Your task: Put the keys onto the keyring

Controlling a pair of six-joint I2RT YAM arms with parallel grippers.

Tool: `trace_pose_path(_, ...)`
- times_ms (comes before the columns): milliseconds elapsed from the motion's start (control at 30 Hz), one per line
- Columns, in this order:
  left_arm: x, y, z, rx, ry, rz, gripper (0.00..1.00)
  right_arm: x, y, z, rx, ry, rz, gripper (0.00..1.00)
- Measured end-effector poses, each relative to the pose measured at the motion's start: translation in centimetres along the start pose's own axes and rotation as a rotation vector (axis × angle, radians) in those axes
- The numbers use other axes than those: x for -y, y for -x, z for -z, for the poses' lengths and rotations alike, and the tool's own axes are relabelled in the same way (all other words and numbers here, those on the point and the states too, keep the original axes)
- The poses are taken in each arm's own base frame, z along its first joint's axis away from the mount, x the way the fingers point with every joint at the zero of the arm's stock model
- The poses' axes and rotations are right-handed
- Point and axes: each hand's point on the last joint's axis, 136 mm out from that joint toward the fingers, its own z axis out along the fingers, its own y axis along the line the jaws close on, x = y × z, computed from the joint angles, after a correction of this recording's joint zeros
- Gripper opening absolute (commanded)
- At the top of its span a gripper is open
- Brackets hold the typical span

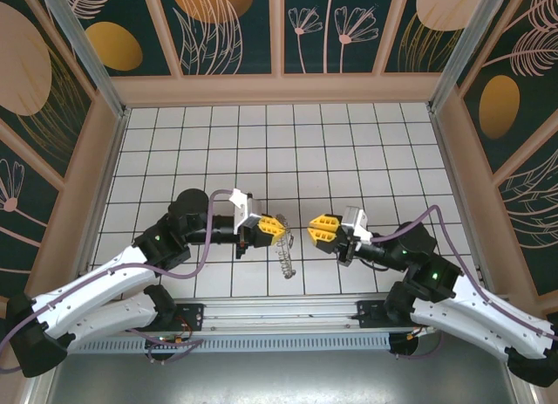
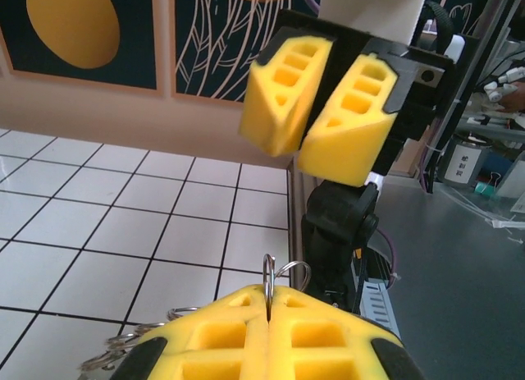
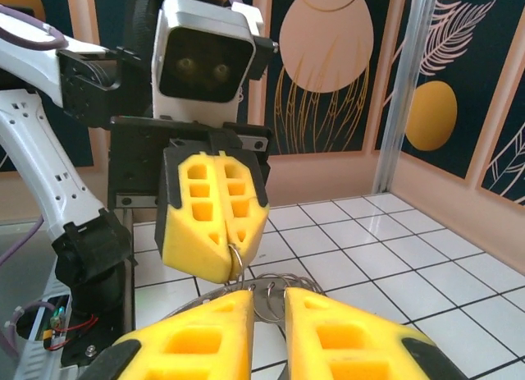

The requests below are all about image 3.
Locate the aluminium frame post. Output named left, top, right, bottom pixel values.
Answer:
left=372, top=0, right=438, bottom=195

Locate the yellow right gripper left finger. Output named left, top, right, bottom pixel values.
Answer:
left=92, top=289, right=256, bottom=380

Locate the black arm base mounting plate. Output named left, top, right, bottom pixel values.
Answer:
left=60, top=333, right=125, bottom=371

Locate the steel key ring chain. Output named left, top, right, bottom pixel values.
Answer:
left=252, top=272, right=327, bottom=326

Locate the short purple cable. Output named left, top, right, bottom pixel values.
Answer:
left=0, top=215, right=47, bottom=360

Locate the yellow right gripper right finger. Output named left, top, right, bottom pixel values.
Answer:
left=284, top=286, right=468, bottom=380

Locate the single steel split key ring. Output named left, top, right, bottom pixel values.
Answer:
left=226, top=241, right=248, bottom=293

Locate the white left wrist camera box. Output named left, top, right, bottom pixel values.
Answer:
left=150, top=0, right=264, bottom=123

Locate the thin red wire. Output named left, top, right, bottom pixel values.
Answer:
left=43, top=313, right=100, bottom=352

